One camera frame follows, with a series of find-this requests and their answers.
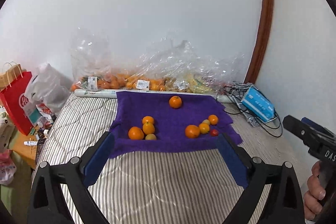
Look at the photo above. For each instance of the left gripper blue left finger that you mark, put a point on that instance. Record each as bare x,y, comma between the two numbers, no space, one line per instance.
95,157

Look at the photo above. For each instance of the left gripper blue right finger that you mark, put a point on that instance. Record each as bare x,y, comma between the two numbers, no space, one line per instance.
236,167

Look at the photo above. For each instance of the orange mandarin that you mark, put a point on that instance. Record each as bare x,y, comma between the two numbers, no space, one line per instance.
192,131

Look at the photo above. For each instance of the yellow-green round fruit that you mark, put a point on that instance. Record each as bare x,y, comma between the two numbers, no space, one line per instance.
151,137

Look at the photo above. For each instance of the large orange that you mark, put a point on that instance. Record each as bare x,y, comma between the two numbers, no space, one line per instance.
175,102

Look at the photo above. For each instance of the small orange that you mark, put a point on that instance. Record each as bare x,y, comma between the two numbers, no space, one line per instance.
204,128

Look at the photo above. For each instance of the right hand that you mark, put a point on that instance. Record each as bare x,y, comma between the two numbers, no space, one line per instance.
314,194

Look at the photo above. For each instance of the small red tomato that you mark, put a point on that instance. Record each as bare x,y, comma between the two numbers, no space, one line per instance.
214,132

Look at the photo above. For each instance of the small yellow-green fruit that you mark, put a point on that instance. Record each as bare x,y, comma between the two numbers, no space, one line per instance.
206,121

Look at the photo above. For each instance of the wooden side table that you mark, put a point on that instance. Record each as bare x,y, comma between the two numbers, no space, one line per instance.
27,153

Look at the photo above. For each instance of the purple towel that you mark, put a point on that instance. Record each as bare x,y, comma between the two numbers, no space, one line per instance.
169,123

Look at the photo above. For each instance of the blue tissue pack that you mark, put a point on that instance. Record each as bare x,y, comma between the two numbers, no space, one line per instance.
254,101

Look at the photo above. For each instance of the white rolled paper tube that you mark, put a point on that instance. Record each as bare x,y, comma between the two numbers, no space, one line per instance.
112,93

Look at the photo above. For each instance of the pink plastic bag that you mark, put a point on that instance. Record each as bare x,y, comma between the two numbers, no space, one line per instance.
7,168

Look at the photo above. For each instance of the white plastic bag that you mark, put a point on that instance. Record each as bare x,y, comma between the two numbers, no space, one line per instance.
46,86

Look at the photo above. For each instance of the clear bag of mandarins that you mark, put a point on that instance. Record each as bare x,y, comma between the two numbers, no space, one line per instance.
94,69

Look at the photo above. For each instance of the red paper shopping bag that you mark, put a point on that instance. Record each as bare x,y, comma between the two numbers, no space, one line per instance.
13,86

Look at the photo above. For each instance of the clear bag of yellow fruit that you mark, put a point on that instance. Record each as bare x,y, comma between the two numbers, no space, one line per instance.
183,70

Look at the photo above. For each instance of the brown door frame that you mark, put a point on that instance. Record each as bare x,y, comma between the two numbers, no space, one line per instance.
262,38

